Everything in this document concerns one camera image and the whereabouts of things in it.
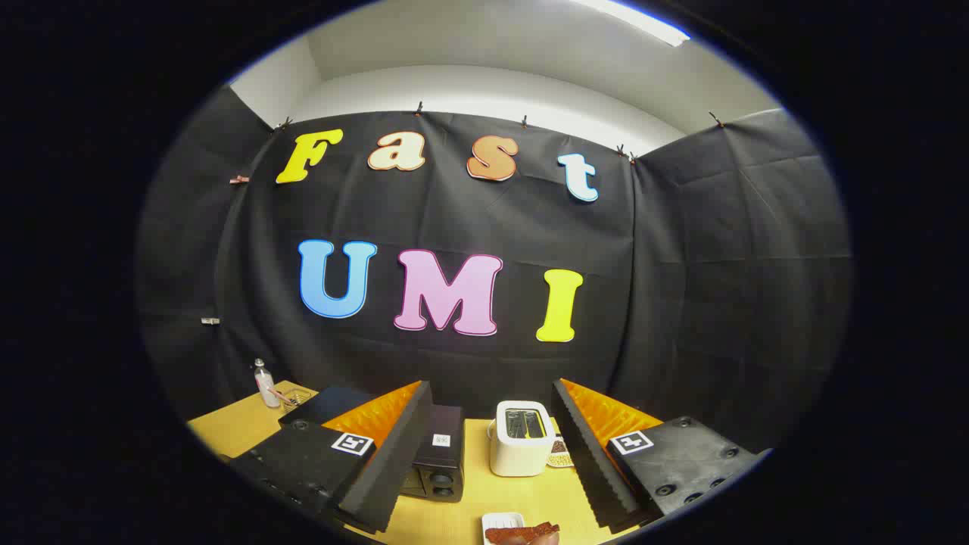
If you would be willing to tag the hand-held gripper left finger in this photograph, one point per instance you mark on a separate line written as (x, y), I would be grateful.
(394, 462)

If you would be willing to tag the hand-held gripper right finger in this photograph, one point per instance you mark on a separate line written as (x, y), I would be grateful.
(587, 462)

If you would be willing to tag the black toaster oven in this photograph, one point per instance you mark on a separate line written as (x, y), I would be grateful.
(443, 458)

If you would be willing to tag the reddish brown bacon strip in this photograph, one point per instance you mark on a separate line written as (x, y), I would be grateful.
(518, 533)

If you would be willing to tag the white pop-up toaster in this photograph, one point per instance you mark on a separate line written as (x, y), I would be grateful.
(518, 454)

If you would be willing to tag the small dish of snacks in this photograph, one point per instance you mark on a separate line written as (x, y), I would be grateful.
(559, 456)

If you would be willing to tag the small white ribbed plate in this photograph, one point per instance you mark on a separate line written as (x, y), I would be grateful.
(500, 519)

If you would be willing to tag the red striped stick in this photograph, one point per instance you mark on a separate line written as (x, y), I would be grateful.
(281, 395)

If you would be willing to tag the clear plastic bottle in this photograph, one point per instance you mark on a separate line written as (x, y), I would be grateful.
(266, 390)

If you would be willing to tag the black backdrop cloth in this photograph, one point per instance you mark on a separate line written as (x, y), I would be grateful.
(454, 219)

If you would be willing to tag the ceiling light strip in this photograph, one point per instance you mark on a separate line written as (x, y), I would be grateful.
(640, 19)

